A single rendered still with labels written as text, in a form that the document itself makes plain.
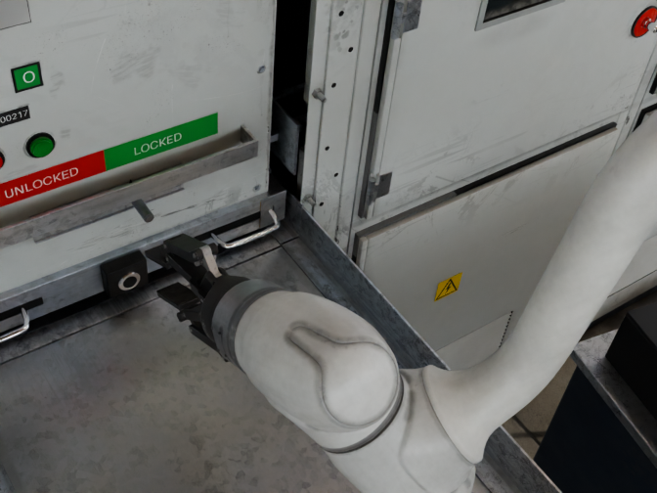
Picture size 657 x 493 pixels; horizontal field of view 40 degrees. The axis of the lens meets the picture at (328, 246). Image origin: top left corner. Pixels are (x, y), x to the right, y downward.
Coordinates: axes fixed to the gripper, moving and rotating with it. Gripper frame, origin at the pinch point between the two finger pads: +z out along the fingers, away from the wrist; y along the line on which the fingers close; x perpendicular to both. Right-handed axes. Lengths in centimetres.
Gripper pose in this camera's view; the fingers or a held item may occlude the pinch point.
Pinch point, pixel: (171, 275)
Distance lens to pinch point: 108.7
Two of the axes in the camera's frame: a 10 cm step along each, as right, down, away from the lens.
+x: 8.3, -3.5, 4.4
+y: 2.1, 9.1, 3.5
